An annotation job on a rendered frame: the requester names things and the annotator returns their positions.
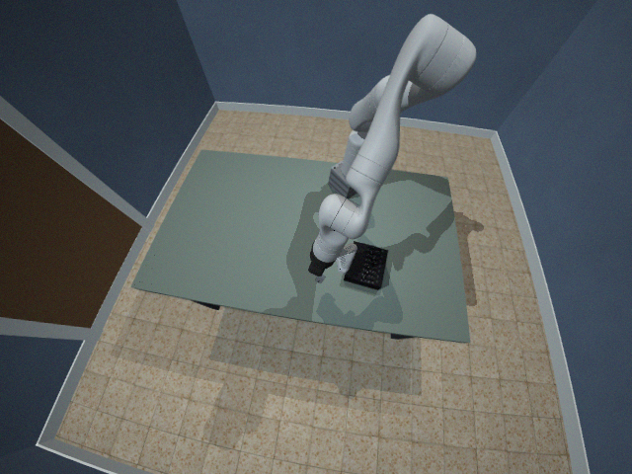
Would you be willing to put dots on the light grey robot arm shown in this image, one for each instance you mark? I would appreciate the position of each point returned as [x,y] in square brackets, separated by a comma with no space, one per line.
[436,58]

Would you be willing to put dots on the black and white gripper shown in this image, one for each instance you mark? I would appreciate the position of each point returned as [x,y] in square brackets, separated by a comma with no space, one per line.
[324,261]

